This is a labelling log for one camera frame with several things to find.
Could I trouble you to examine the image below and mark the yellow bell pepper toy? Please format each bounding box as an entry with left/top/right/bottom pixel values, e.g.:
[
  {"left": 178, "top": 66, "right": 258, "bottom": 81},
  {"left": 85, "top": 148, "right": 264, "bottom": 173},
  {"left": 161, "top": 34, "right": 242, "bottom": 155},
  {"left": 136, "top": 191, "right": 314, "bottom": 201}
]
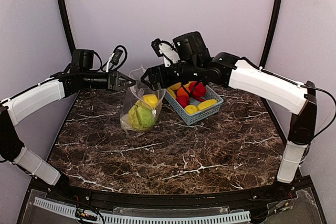
[{"left": 142, "top": 94, "right": 159, "bottom": 109}]

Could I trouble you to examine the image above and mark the clear zip top bag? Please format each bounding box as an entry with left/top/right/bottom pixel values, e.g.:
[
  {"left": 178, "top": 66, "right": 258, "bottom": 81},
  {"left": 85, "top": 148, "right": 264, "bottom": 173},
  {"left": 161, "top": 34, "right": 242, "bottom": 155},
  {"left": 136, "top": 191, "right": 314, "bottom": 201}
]
[{"left": 120, "top": 67, "right": 166, "bottom": 137}]

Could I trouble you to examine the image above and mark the napa cabbage toy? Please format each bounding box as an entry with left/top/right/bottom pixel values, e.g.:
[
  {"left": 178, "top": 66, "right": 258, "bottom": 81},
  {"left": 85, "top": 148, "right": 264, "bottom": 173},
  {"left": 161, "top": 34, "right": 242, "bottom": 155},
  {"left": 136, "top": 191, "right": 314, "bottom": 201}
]
[{"left": 128, "top": 100, "right": 143, "bottom": 131}]

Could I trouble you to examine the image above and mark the green pepper toy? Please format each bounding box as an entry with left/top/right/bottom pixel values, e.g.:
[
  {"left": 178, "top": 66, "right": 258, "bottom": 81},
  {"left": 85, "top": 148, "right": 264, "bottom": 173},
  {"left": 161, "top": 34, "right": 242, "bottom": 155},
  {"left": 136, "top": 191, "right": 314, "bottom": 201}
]
[{"left": 133, "top": 106, "right": 156, "bottom": 130}]

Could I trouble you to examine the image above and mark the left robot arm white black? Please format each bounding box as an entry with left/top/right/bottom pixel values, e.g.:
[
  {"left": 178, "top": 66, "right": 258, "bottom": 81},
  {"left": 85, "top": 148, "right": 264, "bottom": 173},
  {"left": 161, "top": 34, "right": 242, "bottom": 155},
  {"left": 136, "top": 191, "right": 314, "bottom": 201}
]
[{"left": 1, "top": 45, "right": 135, "bottom": 186}]

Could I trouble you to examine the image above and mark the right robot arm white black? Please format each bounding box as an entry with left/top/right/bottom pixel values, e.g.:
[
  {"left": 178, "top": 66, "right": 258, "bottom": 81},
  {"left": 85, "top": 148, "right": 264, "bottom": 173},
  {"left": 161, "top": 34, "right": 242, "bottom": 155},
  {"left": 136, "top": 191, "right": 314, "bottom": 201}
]
[{"left": 141, "top": 31, "right": 318, "bottom": 184}]

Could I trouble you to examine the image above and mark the yellow banana toy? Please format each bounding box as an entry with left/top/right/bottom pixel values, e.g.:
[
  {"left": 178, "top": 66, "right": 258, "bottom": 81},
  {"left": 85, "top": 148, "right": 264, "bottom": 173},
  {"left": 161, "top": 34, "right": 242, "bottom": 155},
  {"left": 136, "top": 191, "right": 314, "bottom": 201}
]
[{"left": 167, "top": 88, "right": 177, "bottom": 100}]

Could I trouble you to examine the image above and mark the yellow potato toy back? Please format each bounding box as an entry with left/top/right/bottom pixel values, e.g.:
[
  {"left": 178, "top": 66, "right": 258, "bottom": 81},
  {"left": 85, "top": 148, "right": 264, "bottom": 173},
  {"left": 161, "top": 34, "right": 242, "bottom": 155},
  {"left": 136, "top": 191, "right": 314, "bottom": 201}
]
[{"left": 170, "top": 82, "right": 182, "bottom": 91}]

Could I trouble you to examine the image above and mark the orange fruit toy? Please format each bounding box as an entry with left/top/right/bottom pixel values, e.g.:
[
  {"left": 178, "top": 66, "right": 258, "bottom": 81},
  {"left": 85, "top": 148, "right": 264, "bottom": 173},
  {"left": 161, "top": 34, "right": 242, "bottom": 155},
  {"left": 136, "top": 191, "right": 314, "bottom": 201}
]
[{"left": 176, "top": 86, "right": 190, "bottom": 97}]

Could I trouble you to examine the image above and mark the yellow lemon toy front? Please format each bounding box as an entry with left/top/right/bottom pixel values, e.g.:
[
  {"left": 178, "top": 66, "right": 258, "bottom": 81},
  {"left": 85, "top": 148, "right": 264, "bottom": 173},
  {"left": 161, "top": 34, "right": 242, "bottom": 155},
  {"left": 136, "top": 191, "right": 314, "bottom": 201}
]
[{"left": 184, "top": 104, "right": 199, "bottom": 115}]

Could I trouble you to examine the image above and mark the red chili pepper toy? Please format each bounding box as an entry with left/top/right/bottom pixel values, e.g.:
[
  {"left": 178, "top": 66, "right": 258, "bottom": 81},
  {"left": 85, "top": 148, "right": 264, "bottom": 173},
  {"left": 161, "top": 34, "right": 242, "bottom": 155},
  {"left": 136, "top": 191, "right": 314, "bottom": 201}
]
[{"left": 193, "top": 96, "right": 205, "bottom": 102}]

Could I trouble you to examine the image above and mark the light blue plastic basket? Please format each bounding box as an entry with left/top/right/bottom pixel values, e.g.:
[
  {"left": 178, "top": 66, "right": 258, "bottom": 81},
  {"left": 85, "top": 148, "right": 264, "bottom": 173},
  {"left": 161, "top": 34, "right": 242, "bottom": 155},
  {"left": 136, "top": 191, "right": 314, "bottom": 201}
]
[{"left": 165, "top": 86, "right": 224, "bottom": 125}]

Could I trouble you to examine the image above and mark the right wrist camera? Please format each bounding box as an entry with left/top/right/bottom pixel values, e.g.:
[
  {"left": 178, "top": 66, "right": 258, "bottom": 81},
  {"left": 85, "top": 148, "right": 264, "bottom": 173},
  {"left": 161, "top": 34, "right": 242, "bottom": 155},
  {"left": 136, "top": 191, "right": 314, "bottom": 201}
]
[{"left": 151, "top": 38, "right": 181, "bottom": 68}]

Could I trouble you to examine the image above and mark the white cable duct strip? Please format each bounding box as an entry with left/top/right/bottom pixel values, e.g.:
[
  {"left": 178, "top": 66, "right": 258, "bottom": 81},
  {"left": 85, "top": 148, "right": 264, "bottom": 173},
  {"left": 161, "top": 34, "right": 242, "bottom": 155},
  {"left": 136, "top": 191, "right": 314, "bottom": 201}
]
[{"left": 33, "top": 197, "right": 251, "bottom": 223}]

